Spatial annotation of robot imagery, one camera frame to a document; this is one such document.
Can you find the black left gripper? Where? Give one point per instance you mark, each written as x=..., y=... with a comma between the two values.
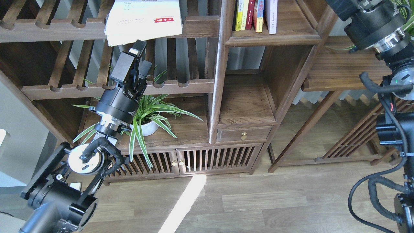
x=118, y=106

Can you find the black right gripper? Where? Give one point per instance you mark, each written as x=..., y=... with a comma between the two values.
x=401, y=50

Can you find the white book red label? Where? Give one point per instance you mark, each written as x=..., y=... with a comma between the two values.
x=131, y=20

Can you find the white book with barcode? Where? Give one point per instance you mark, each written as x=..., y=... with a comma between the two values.
x=271, y=15

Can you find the red book with globe cover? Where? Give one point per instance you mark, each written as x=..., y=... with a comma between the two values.
x=258, y=15

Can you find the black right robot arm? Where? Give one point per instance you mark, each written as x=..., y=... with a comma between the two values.
x=391, y=191

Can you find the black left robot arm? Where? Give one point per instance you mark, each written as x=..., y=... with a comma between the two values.
x=62, y=192

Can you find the dark wooden side shelf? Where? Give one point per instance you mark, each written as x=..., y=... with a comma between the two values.
x=336, y=71

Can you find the spider plant on shelf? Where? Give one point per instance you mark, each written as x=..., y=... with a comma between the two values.
x=150, y=108

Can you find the white plant pot on shelf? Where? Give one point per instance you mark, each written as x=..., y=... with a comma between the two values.
x=147, y=129

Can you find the spider plant at right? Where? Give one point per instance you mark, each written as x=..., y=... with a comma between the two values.
x=404, y=13

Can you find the dark wooden bookshelf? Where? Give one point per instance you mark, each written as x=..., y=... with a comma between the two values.
x=235, y=81

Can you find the light yellow book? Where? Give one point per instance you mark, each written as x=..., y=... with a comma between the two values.
x=244, y=14

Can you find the dark red book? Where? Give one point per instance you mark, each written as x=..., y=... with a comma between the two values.
x=250, y=10

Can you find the white table leg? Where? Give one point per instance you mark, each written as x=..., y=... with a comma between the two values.
x=76, y=185

